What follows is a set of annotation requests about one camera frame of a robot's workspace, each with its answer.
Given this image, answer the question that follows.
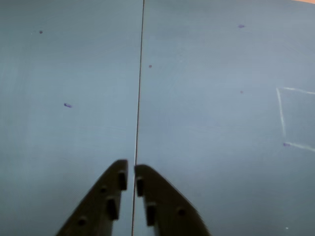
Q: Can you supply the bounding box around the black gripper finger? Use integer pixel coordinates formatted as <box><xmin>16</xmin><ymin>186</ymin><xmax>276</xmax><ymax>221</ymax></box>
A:
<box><xmin>55</xmin><ymin>159</ymin><xmax>129</xmax><ymax>236</ymax></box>
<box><xmin>133</xmin><ymin>164</ymin><xmax>213</xmax><ymax>236</ymax></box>

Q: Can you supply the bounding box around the grey mat with chalk square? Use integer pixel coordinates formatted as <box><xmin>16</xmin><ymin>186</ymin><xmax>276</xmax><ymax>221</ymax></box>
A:
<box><xmin>131</xmin><ymin>0</ymin><xmax>315</xmax><ymax>236</ymax></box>

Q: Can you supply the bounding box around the grey mat with red tape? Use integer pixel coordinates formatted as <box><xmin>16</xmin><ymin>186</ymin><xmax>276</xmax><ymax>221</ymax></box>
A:
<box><xmin>0</xmin><ymin>0</ymin><xmax>145</xmax><ymax>236</ymax></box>

